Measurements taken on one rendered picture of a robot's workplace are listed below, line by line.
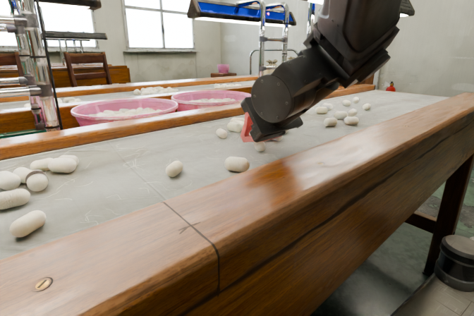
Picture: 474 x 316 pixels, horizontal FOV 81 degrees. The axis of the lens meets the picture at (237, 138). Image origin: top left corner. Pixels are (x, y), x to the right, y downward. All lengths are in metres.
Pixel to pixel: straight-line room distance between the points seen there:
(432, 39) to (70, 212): 4.83
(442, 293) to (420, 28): 4.48
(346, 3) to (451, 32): 4.67
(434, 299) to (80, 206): 0.61
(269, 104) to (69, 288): 0.25
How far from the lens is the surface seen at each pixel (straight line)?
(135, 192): 0.38
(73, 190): 0.42
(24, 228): 0.34
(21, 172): 0.46
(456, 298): 0.72
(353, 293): 1.33
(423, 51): 4.95
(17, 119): 0.90
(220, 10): 1.28
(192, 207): 0.28
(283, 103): 0.31
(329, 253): 0.40
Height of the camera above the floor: 0.91
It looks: 17 degrees down
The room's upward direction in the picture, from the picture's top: straight up
